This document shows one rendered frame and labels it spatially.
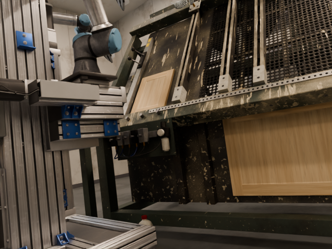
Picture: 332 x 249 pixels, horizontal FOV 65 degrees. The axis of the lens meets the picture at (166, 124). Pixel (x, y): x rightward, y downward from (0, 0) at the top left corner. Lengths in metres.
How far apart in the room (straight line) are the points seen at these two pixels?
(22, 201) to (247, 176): 1.28
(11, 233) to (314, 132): 1.61
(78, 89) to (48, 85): 0.13
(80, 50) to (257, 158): 1.22
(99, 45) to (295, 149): 1.24
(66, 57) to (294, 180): 5.36
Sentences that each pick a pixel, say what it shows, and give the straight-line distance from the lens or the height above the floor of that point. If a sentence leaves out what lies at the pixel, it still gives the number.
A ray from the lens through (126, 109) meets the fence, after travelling 2.06.
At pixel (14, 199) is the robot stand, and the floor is 0.48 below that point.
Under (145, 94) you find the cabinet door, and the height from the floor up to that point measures 1.05.
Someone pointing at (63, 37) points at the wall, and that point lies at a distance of 6.39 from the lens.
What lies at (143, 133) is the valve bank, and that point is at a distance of 1.70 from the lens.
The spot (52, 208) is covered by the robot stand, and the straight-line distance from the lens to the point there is 1.45.
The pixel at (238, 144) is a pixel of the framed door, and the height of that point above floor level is 0.58.
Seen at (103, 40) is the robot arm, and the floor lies 1.19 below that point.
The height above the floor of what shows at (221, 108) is 0.81.
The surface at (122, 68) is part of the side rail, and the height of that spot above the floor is 1.39.
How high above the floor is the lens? 0.64
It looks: 4 degrees up
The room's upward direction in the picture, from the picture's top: 7 degrees counter-clockwise
